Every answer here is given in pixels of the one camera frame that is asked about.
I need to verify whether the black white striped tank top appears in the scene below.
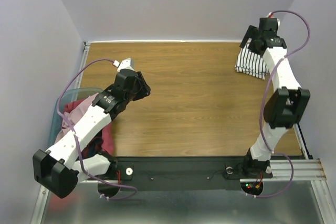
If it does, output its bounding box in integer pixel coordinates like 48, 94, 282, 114
235, 43, 268, 80

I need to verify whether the pink tank top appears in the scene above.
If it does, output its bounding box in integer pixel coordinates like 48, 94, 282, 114
55, 93, 97, 143

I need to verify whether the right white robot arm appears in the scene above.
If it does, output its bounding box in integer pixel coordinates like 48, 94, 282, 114
240, 15, 310, 177

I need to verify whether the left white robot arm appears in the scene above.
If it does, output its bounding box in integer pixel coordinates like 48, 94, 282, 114
33, 69, 151, 198

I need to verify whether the red tank top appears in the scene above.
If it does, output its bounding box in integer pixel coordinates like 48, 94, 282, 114
64, 100, 116, 156

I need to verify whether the navy tank top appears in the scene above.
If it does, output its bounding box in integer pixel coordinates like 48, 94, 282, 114
81, 137, 103, 159

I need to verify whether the blue translucent plastic bin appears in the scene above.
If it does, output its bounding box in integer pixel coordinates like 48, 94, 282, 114
49, 87, 104, 141

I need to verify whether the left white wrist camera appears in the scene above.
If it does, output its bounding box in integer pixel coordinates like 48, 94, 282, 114
113, 58, 134, 72

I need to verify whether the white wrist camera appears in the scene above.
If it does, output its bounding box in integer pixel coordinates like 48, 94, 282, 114
113, 58, 134, 72
267, 12, 280, 27

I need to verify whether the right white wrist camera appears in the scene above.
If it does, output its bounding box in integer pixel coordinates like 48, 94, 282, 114
267, 12, 280, 27

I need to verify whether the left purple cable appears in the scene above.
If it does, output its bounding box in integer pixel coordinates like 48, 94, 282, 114
57, 58, 139, 200

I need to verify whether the aluminium frame rail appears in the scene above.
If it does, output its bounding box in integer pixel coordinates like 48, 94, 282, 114
31, 41, 328, 224

